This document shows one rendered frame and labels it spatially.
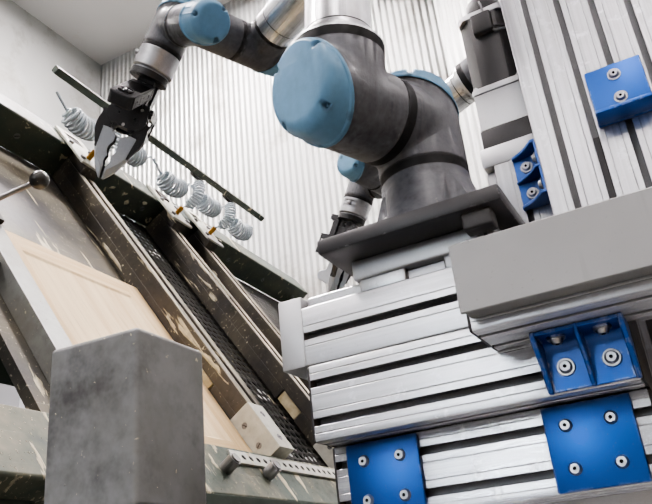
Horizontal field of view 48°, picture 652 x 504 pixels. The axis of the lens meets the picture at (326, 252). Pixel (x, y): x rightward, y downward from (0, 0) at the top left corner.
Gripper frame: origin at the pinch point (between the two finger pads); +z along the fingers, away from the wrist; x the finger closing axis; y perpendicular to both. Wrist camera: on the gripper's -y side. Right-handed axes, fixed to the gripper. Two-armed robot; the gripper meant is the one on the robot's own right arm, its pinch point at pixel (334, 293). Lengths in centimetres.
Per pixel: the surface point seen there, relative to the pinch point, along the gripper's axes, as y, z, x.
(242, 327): 34.4, 13.7, -14.1
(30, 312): 8, 27, 75
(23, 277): 16, 21, 73
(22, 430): -21, 39, 92
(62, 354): -31, 29, 98
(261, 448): -11.1, 38.1, 25.4
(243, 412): -4.1, 32.7, 25.6
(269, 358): 22.3, 19.6, -14.4
